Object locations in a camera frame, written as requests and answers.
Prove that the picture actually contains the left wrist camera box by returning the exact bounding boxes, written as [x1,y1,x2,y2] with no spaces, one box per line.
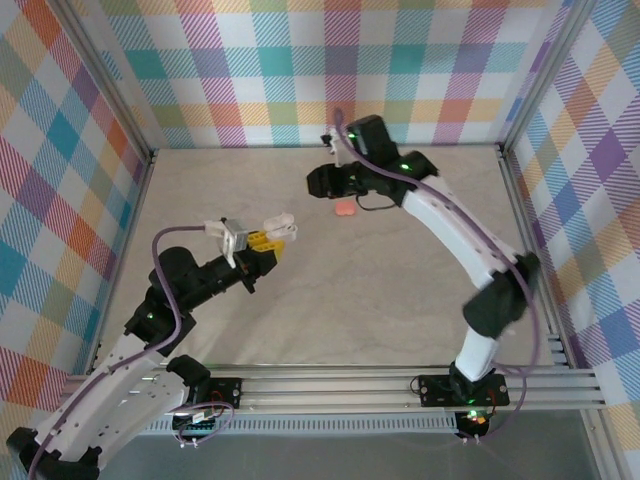
[203,217,251,270]

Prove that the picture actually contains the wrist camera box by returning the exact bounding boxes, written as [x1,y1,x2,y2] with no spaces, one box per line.
[321,127,357,169]
[203,217,251,270]

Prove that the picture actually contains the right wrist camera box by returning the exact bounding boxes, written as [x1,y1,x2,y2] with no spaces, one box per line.
[321,127,357,169]

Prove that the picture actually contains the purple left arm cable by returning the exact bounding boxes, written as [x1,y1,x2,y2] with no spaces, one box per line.
[27,223,236,480]

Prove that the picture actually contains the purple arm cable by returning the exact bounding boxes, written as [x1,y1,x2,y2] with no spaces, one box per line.
[332,107,544,444]
[27,223,236,480]

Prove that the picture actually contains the aluminium side rail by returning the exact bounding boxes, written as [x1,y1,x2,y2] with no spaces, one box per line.
[497,143,571,371]
[88,148,160,374]

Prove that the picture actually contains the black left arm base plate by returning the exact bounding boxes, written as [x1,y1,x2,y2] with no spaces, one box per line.
[199,378,244,413]

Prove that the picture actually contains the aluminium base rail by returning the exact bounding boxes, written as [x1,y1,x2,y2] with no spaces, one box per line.
[53,366,609,417]

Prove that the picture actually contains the aluminium frame post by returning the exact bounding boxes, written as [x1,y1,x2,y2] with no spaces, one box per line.
[496,0,600,154]
[52,0,159,161]

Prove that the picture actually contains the grey slotted cable duct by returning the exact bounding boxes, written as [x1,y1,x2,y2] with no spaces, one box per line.
[144,418,461,436]

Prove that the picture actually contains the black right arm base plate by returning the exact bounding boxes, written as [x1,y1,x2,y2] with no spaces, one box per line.
[417,372,511,408]

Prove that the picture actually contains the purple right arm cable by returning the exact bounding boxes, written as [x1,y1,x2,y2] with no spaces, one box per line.
[332,107,544,444]

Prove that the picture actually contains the aluminium frame leg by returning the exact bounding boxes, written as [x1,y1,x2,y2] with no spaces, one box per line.
[581,409,614,480]

